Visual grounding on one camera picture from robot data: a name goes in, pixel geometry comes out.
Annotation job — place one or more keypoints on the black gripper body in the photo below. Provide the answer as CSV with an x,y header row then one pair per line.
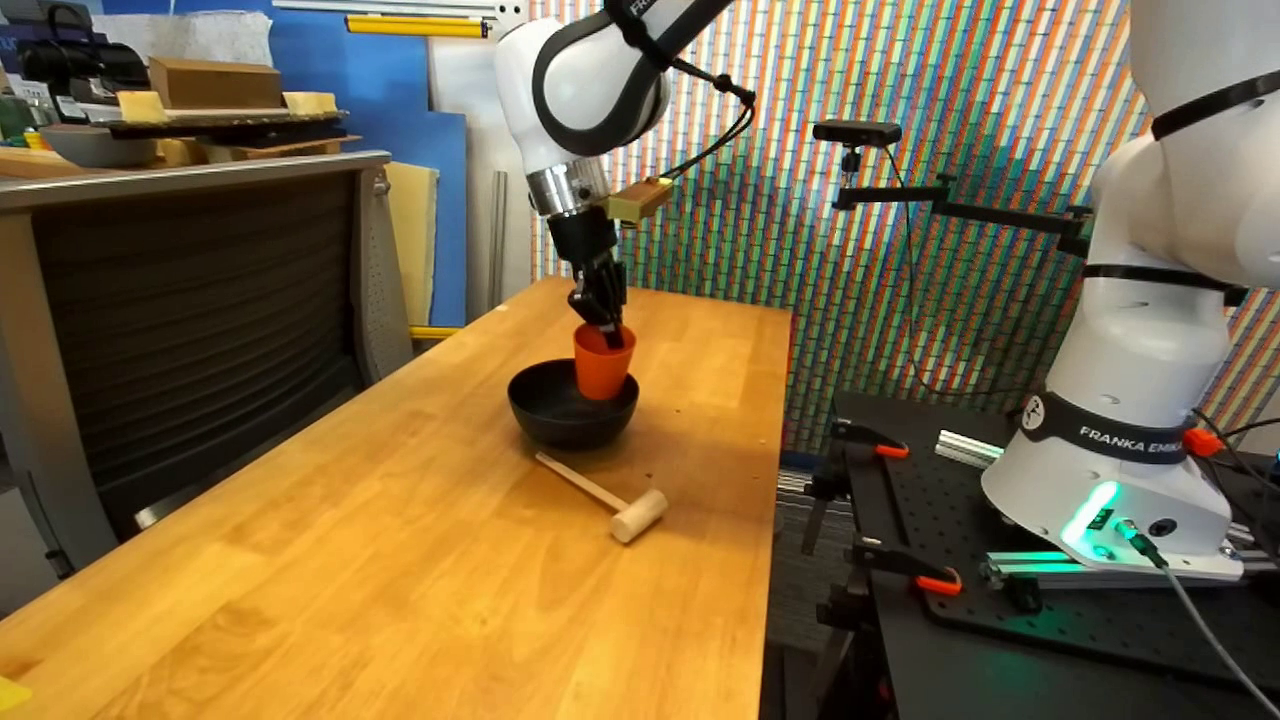
x,y
585,245

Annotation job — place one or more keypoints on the orange plastic cup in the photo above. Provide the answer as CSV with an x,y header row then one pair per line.
x,y
603,365

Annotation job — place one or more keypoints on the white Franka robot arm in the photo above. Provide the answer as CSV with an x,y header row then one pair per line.
x,y
1135,345

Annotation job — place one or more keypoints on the black bowl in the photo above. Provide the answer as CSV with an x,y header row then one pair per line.
x,y
553,418

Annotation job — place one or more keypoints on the tan foam board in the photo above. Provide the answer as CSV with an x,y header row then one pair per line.
x,y
415,243

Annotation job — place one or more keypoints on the wooden mallet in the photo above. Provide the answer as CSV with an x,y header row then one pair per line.
x,y
643,516

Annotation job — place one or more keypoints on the iridescent striped curtain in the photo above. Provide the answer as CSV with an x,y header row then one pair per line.
x,y
866,307

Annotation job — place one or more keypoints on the yellow spirit level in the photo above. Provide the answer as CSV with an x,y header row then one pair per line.
x,y
415,27

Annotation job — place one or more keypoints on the yellow foam block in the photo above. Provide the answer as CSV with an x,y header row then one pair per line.
x,y
314,105
139,105

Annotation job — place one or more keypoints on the flat black tray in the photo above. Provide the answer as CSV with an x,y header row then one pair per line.
x,y
242,131

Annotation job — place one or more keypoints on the short aluminium profile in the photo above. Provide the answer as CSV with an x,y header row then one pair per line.
x,y
968,448

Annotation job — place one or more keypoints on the black metal cabinet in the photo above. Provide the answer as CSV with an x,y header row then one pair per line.
x,y
203,345

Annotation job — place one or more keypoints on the brown wooden box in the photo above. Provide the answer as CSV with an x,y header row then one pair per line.
x,y
212,80

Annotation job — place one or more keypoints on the black perforated robot platform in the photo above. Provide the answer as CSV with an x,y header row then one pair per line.
x,y
962,640

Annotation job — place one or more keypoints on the black bag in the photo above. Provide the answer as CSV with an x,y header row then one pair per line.
x,y
80,52

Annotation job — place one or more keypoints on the red plug connector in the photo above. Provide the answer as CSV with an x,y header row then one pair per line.
x,y
1202,442

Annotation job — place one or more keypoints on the black stereo camera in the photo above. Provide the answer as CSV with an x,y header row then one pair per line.
x,y
858,132

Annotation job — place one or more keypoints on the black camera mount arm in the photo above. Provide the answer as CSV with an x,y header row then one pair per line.
x,y
987,210

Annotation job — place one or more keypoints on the long aluminium rail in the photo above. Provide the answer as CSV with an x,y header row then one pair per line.
x,y
1066,570

